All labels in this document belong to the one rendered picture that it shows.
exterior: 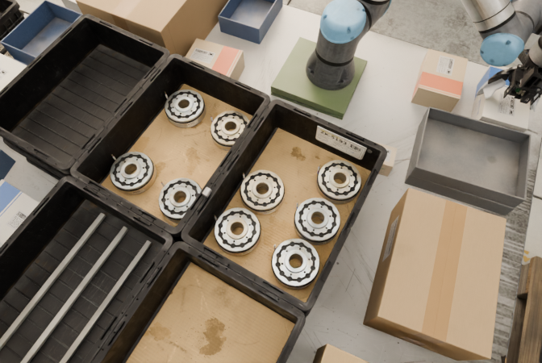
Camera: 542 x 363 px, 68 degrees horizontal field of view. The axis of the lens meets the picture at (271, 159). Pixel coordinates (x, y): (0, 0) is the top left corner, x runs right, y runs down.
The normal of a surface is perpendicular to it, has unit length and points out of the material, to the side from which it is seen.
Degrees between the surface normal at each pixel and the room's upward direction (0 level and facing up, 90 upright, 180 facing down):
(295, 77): 4
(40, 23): 90
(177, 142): 0
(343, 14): 4
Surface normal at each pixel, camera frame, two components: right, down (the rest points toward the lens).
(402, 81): -0.01, -0.47
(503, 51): -0.59, 0.68
